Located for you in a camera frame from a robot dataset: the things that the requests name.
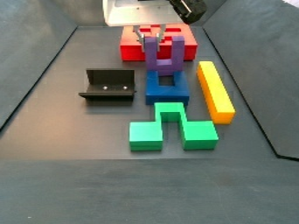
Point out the green stepped block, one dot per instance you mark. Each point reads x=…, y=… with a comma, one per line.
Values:
x=145, y=135

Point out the black angled bracket holder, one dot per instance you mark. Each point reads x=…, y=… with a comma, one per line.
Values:
x=109, y=84

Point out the purple U-shaped block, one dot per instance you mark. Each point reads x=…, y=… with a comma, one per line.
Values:
x=164, y=66

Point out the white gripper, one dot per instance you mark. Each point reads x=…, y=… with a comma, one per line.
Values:
x=140, y=12

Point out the blue U-shaped block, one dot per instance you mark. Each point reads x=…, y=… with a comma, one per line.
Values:
x=175, y=93

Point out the yellow long bar block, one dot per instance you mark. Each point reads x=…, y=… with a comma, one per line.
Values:
x=219, y=104

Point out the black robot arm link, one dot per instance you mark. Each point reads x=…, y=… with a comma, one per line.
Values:
x=188, y=9

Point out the red board with recesses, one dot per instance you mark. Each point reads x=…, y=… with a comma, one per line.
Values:
x=131, y=49

